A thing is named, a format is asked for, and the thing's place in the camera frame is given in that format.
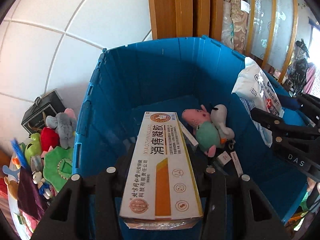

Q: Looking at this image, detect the Tylenol medicine box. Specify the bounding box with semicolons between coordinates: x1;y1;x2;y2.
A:
230;151;244;177

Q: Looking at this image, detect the orange white medicine box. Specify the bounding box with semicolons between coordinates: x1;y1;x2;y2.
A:
119;112;203;230

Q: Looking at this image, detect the white wet wipes pack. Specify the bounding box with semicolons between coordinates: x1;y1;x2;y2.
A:
232;57;284;147

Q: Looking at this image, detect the white seal plush toy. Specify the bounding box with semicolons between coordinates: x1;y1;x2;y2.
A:
210;104;235;145

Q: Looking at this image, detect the long white pink box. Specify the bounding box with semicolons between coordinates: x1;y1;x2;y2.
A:
179;121;199;152

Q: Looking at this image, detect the pink pig plush toy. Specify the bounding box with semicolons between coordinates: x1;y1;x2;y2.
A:
182;105;222;157

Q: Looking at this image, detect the person's right hand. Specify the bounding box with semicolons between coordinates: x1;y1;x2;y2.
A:
306;178;319;208

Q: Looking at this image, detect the green crocodile plush toy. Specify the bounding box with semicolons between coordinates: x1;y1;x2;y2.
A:
43;146;73;192

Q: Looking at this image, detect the small bear doll blue dress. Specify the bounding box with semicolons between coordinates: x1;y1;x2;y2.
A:
32;171;53;199

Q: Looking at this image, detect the small teal medicine box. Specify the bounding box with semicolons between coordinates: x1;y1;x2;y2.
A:
217;151;232;166

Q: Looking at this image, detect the dark purple plush cushion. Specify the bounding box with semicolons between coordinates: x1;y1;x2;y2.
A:
17;167;48;220

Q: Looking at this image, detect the striped grey tablecloth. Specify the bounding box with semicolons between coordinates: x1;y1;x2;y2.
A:
7;154;75;240

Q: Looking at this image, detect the red plush toy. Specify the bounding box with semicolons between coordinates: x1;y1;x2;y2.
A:
40;127;60;152

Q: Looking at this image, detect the green frog plush toy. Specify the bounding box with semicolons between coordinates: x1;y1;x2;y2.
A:
24;133;42;165

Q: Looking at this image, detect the grey elephant plush toy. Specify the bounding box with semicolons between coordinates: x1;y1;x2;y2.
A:
46;108;77;149

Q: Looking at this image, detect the brown bear plush toy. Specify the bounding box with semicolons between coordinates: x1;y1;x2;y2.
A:
4;177;19;200

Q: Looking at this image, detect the yellow duck plush toy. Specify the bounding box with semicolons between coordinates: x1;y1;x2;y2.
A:
12;157;21;170

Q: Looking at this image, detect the blue feather duster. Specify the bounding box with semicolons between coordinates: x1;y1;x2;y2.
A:
11;138;29;170

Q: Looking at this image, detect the light blue plastic paddle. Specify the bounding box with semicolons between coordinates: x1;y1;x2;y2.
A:
2;165;21;182

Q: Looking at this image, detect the black gift box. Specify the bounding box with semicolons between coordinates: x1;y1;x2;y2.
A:
21;89;66;134

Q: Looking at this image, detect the blue plastic crate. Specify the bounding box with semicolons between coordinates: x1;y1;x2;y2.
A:
72;35;309;240

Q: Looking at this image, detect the rolled patterned carpet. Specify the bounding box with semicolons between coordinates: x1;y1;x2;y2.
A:
221;0;250;54

